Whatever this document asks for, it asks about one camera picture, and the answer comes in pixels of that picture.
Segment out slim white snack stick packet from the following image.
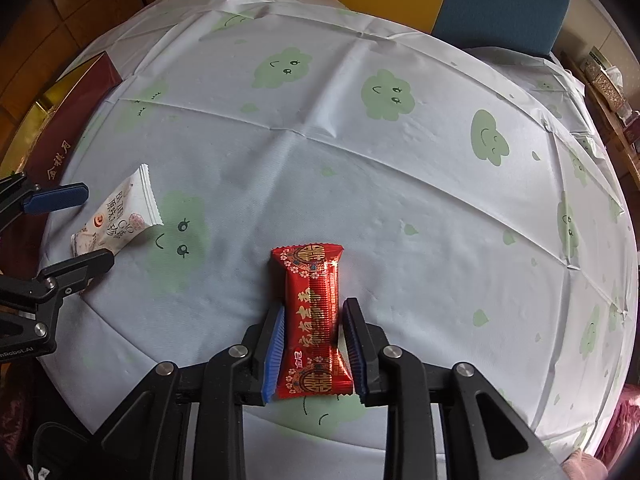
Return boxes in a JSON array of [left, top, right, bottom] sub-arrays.
[[70, 164, 164, 257]]

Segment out small red candy packet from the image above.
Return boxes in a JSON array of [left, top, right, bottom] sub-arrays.
[[271, 243, 352, 400]]

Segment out gold metal tin box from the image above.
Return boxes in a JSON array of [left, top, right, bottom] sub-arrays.
[[1, 52, 122, 188]]

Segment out white cloud-print tablecloth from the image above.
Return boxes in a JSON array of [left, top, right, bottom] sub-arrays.
[[41, 0, 638, 460]]

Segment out wooden side shelf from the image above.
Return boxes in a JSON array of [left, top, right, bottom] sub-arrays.
[[560, 51, 639, 188]]

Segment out boxes on shelf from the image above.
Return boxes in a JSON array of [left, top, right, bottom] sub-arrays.
[[582, 47, 632, 122]]

